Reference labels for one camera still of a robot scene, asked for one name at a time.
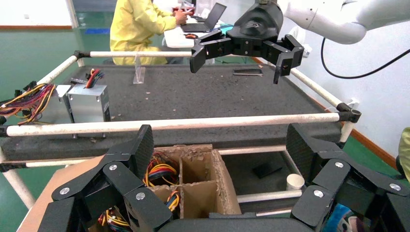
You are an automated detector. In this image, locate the person in yellow coat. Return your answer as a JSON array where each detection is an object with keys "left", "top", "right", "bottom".
[
  {"left": 398, "top": 127, "right": 410, "bottom": 183},
  {"left": 110, "top": 0, "right": 190, "bottom": 66}
]

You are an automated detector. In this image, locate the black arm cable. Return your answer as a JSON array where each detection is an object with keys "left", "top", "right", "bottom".
[{"left": 321, "top": 38, "right": 410, "bottom": 80}]

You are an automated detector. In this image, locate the blue patterned bag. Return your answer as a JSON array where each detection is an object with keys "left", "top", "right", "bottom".
[{"left": 320, "top": 203, "right": 366, "bottom": 232}]

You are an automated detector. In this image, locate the white paper cup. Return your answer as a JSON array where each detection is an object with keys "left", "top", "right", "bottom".
[{"left": 286, "top": 173, "right": 306, "bottom": 192}]

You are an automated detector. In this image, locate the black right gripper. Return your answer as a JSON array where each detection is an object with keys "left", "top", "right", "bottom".
[{"left": 190, "top": 0, "right": 305, "bottom": 85}]

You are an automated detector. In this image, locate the brown cardboard divider box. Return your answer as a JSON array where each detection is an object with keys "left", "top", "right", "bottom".
[{"left": 16, "top": 144, "right": 242, "bottom": 232}]

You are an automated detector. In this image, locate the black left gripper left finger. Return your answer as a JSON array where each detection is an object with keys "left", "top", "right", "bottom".
[{"left": 37, "top": 125, "right": 174, "bottom": 232}]

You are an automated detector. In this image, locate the black laptop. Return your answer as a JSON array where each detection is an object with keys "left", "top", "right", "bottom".
[{"left": 181, "top": 2, "right": 227, "bottom": 33}]

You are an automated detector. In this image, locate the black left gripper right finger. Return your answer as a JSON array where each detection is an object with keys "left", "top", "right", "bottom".
[{"left": 286, "top": 123, "right": 410, "bottom": 232}]

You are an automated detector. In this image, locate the clear acrylic sign holder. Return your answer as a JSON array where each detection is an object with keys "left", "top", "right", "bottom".
[{"left": 132, "top": 53, "right": 146, "bottom": 85}]

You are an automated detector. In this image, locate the black flat pad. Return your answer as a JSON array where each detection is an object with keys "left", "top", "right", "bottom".
[{"left": 252, "top": 161, "right": 284, "bottom": 179}]

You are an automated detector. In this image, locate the white desk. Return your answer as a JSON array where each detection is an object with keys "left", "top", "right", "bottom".
[{"left": 163, "top": 14, "right": 234, "bottom": 49}]

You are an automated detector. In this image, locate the black smartphone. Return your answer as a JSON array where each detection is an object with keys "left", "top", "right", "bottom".
[{"left": 233, "top": 68, "right": 264, "bottom": 77}]

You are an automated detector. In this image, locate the white pipe table frame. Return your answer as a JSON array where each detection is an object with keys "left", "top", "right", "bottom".
[{"left": 0, "top": 50, "right": 363, "bottom": 218}]

